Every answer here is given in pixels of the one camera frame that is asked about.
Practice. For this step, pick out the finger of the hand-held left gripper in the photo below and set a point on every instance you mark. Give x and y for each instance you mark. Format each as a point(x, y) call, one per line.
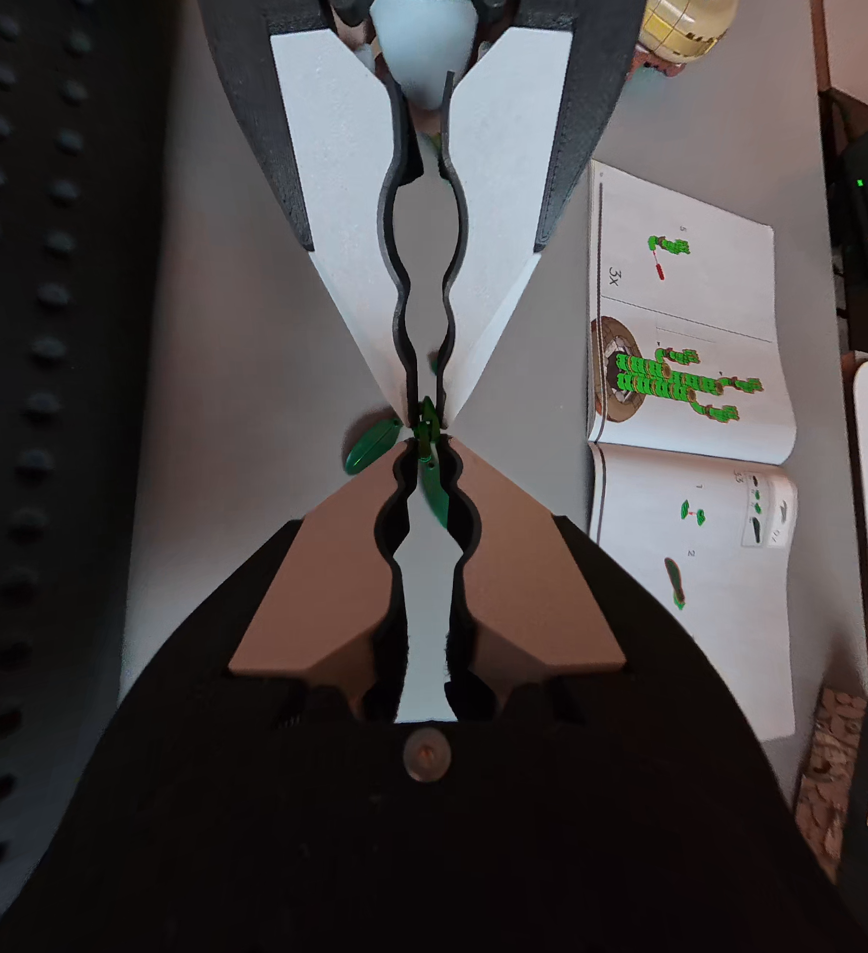
point(337, 186)
point(508, 186)

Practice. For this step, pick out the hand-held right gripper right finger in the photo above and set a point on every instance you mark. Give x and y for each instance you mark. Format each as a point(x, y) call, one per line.
point(546, 595)

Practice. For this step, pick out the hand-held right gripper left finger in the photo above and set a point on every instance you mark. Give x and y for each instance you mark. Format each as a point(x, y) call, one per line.
point(315, 595)

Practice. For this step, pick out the dark green leaf piece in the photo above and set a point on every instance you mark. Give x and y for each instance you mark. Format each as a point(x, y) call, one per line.
point(434, 491)
point(371, 447)

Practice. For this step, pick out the black bamboo set box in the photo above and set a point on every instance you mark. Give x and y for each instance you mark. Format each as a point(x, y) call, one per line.
point(821, 782)

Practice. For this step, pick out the green bamboo brick model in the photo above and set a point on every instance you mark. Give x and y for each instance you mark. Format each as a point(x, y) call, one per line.
point(683, 30)

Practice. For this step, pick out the open instruction booklet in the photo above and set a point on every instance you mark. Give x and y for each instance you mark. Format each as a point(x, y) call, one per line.
point(717, 298)

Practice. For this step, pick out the black perforated mat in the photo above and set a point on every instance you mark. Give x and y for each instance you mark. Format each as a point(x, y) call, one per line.
point(32, 447)

